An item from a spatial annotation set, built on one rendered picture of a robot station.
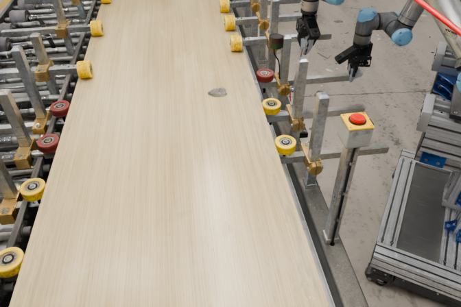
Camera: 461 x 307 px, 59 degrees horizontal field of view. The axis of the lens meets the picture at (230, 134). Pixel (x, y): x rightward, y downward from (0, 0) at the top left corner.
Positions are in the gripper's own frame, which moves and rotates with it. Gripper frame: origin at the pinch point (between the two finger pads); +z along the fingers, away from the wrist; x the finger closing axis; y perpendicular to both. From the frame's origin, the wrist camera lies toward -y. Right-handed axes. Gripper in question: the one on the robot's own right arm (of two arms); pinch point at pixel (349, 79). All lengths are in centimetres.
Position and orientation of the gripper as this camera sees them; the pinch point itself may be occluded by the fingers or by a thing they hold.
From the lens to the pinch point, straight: 208.3
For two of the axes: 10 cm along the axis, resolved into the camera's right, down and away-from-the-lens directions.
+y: 9.9, -0.9, 0.9
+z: 0.1, 7.7, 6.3
